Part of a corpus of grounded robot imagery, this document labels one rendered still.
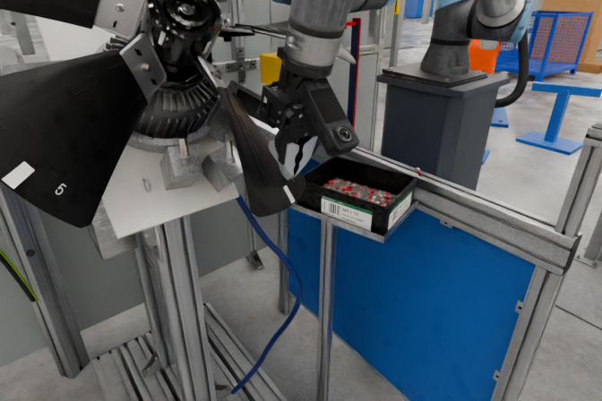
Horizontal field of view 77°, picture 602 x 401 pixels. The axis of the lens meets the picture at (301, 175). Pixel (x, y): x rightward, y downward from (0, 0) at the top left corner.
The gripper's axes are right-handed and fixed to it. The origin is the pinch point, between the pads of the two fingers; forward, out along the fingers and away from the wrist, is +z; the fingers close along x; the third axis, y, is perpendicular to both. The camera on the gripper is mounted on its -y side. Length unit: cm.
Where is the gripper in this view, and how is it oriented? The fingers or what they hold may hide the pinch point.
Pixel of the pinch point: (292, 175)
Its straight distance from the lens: 64.8
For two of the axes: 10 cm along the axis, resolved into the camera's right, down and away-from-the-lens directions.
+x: -7.8, 2.6, -5.7
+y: -6.0, -5.9, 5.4
